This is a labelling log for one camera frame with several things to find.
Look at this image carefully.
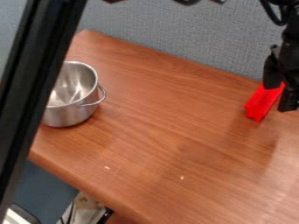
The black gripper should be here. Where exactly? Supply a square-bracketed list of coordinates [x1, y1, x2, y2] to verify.
[263, 20, 299, 112]

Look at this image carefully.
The red plastic block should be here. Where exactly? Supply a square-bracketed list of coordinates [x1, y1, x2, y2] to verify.
[244, 83, 285, 123]

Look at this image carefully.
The black white floor object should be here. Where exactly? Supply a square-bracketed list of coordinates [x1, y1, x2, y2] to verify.
[2, 204, 41, 224]

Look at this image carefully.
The table leg frame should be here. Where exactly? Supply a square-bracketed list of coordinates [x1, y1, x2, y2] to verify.
[57, 192, 113, 224]

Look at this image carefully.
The stainless steel pot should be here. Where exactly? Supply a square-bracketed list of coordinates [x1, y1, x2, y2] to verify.
[41, 61, 107, 128]

